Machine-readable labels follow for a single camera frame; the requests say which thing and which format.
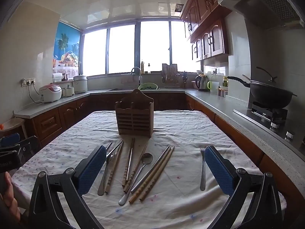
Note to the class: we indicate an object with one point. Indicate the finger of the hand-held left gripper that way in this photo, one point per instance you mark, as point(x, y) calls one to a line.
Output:
point(28, 148)
point(9, 139)

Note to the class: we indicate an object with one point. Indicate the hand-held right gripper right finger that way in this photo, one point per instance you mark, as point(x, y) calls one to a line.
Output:
point(220, 169)

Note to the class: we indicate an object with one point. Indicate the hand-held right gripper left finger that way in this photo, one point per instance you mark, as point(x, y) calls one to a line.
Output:
point(91, 169)

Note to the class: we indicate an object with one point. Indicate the dark brown wooden chopstick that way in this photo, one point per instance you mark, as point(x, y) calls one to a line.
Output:
point(125, 174)

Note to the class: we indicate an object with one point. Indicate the light bamboo chopstick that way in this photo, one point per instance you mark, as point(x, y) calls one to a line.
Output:
point(155, 176)
point(149, 176)

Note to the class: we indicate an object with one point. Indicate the wooden utensil holder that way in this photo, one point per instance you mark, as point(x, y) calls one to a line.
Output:
point(134, 121)

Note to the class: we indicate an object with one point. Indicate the person's left hand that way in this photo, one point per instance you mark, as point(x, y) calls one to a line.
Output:
point(8, 190)

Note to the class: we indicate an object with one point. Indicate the plastic stool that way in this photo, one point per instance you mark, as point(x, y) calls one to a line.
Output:
point(14, 126)

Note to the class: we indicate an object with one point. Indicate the brown carved wooden chopstick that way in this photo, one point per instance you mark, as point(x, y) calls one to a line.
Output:
point(134, 171)
point(112, 176)

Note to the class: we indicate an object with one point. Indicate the lower wooden cabinets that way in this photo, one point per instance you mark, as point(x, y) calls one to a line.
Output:
point(47, 124)

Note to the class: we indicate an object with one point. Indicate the wooden cabinets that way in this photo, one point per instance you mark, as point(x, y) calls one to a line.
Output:
point(47, 124)
point(207, 23)

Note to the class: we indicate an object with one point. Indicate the metal spoon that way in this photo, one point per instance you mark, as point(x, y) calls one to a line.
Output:
point(147, 159)

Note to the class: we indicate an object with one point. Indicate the white dotted tablecloth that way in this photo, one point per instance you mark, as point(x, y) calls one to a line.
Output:
point(181, 128)

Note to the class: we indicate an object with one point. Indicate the red white rice cooker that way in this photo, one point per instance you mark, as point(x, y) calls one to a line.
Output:
point(50, 93)

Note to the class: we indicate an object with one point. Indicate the long metal chopstick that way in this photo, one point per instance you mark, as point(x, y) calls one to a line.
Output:
point(152, 167)

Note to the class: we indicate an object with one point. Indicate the grey speckled countertop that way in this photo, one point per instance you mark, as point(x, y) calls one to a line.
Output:
point(214, 102)

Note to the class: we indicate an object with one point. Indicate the small white cooker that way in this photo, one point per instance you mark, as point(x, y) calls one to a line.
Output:
point(69, 91)

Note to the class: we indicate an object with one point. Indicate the gas stove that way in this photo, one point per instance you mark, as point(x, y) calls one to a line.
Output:
point(269, 114)

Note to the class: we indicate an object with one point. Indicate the spice jar set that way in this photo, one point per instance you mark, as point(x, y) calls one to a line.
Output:
point(222, 92)

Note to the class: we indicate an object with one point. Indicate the large white cooker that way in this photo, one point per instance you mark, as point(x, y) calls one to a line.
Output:
point(80, 84)

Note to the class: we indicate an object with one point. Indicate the kitchen sink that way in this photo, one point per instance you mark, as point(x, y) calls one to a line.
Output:
point(119, 89)

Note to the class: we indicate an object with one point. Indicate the yellow cap bottle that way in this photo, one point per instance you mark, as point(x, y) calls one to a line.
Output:
point(225, 82)

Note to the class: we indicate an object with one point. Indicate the black wok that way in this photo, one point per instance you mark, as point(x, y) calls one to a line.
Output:
point(271, 97)

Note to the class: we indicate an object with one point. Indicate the steel electric kettle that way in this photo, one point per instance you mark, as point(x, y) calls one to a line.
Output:
point(202, 82)

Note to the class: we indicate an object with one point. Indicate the green colander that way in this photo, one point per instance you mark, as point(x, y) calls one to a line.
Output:
point(148, 86)

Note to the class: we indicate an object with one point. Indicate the dish rack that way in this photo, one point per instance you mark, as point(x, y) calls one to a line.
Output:
point(170, 81)

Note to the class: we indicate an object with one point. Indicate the chrome faucet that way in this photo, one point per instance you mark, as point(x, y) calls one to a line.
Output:
point(140, 78)

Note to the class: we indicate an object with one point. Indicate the fruit print window blind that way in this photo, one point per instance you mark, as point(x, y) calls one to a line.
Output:
point(68, 50)

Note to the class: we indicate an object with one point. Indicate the yellow oil bottle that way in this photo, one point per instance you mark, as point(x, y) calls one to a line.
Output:
point(142, 68)

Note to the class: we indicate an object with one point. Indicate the wooden cutting board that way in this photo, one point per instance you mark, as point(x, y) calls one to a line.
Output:
point(169, 68)

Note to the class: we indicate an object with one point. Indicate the kitchen window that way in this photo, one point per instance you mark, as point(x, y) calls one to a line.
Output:
point(124, 50)

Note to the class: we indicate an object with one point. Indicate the upper wooden cabinets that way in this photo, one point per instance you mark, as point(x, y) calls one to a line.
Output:
point(207, 23)

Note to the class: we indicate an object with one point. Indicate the ceiling vent opening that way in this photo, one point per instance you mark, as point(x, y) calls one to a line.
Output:
point(179, 7)

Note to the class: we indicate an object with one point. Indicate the range hood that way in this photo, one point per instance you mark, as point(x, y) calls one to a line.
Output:
point(262, 7)

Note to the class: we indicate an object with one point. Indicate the wall socket strip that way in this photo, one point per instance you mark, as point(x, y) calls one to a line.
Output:
point(28, 81)

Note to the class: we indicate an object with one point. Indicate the single wall socket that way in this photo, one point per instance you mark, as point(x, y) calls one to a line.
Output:
point(214, 71)

